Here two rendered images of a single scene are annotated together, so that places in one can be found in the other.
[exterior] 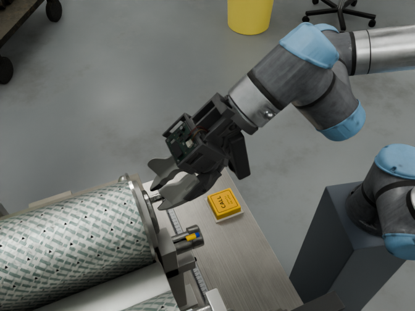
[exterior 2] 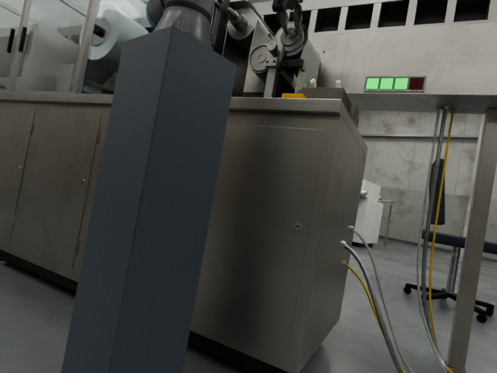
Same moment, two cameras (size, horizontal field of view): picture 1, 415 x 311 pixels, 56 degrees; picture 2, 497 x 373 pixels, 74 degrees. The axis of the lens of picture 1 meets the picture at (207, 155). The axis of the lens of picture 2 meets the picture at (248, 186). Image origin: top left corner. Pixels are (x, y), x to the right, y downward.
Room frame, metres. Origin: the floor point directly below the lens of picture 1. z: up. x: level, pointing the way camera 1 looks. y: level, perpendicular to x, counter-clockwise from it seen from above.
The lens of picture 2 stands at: (1.31, -0.79, 0.58)
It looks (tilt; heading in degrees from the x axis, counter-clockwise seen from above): 2 degrees up; 140
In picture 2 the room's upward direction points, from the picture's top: 10 degrees clockwise
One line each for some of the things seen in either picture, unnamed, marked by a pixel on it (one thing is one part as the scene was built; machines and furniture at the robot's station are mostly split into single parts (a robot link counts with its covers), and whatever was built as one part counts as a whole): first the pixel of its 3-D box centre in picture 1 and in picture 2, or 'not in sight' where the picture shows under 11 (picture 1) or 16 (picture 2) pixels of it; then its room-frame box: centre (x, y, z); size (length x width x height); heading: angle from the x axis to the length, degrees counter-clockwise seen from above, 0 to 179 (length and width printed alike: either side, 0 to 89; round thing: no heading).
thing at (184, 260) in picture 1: (179, 273); (270, 81); (0.32, 0.06, 1.05); 0.06 x 0.05 x 0.31; 113
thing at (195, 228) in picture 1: (195, 236); (272, 46); (0.33, 0.02, 1.18); 0.04 x 0.02 x 0.04; 23
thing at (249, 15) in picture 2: not in sight; (253, 38); (0.05, 0.13, 1.34); 0.25 x 0.14 x 0.14; 113
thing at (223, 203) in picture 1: (223, 203); (295, 100); (0.57, -0.04, 0.91); 0.07 x 0.07 x 0.02; 23
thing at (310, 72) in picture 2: not in sight; (307, 82); (0.34, 0.25, 1.11); 0.23 x 0.01 x 0.18; 113
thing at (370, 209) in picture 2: not in sight; (358, 212); (-2.23, 5.07, 0.62); 2.74 x 0.66 x 1.25; 100
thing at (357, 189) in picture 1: (380, 200); (184, 33); (0.56, -0.45, 0.95); 0.15 x 0.15 x 0.10
